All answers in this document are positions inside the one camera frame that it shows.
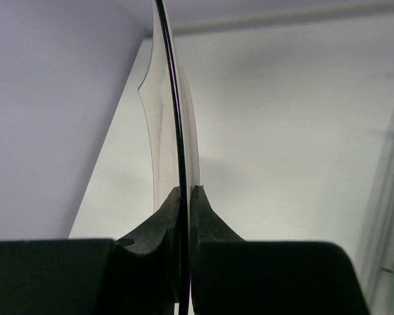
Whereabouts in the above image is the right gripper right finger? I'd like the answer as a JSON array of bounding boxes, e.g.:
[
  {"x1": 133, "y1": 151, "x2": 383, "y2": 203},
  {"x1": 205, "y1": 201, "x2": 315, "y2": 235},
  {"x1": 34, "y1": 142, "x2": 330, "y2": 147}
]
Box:
[{"x1": 189, "y1": 186, "x2": 244, "y2": 314}]

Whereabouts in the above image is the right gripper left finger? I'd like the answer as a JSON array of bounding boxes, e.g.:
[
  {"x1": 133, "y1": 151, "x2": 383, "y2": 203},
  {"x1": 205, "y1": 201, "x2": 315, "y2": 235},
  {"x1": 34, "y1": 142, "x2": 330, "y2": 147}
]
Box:
[{"x1": 117, "y1": 187, "x2": 181, "y2": 314}]

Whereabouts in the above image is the white square plate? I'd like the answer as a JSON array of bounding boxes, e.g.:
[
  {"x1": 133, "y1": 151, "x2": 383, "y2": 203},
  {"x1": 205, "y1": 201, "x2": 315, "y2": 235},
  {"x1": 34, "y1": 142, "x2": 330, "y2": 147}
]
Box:
[{"x1": 139, "y1": 1, "x2": 200, "y2": 314}]

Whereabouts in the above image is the light blue rectangular plate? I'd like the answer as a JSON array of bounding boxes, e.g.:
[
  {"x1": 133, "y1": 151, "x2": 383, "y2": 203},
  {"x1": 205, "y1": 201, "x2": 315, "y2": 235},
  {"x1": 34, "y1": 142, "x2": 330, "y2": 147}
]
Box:
[{"x1": 356, "y1": 108, "x2": 394, "y2": 314}]

